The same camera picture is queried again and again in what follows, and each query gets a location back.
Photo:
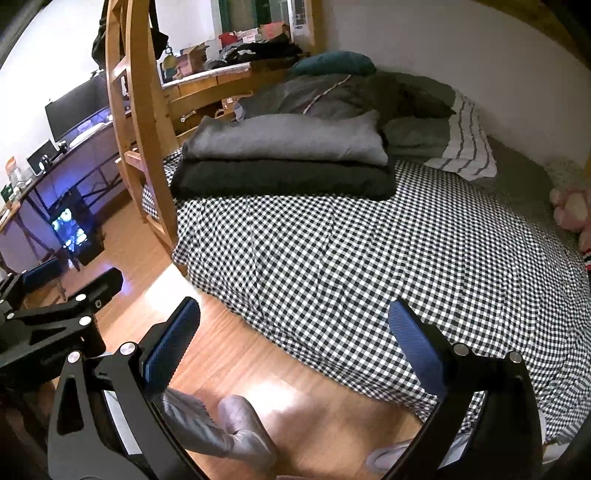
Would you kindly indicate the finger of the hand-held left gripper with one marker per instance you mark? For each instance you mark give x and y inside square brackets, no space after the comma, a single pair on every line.
[69,309]
[41,272]

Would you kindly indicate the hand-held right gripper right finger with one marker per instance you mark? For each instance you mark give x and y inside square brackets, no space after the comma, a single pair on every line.
[415,346]

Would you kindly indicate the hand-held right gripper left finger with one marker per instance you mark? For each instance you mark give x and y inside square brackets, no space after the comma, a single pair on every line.
[171,344]

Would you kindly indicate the computer tower with lit fans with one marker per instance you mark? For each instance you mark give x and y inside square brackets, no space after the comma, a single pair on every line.
[74,226]

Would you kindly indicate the person's left leg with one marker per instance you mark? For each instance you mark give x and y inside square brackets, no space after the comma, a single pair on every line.
[189,420]

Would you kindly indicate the black-and-white checkered bed sheet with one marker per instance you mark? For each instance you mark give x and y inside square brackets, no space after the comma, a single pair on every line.
[369,277]

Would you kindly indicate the dark computer desk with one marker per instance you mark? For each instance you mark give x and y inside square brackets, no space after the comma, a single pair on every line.
[92,157]

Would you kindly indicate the black computer monitor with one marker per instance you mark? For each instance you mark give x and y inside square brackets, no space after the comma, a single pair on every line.
[78,108]

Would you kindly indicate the red striped cushion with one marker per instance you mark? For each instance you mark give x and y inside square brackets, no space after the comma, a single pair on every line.
[585,251]

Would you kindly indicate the black folded garment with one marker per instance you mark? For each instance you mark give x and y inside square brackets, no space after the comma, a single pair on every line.
[277,180]

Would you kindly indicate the pink plush toy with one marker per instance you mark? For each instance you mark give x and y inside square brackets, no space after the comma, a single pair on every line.
[572,207]

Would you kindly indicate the grey pillow with striped end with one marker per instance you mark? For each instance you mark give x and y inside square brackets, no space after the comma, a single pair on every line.
[461,138]

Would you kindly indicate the black hanging bag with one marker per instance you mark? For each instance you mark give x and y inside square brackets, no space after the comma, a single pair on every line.
[104,41]

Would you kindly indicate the wooden cabinet with white top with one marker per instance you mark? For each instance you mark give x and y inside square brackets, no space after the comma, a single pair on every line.
[198,90]

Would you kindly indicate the yellow plush toy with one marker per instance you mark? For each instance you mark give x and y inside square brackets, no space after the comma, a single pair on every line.
[169,67]

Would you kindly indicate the cardboard box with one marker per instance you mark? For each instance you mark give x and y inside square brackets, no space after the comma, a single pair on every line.
[194,60]

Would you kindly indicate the dark grey duvet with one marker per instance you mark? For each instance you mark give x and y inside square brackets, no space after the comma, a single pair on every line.
[332,97]

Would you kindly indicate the teal pillow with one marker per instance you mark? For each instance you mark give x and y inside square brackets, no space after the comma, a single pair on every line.
[332,62]

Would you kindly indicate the red box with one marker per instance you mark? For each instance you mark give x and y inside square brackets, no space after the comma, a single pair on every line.
[227,39]

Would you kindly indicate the black garment with white print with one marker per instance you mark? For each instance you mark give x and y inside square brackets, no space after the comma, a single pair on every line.
[263,50]

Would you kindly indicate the green-framed window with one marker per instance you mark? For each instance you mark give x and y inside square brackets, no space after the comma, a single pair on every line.
[258,11]

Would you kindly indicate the wooden bunk bed frame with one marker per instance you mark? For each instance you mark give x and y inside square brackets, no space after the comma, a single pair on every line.
[138,92]

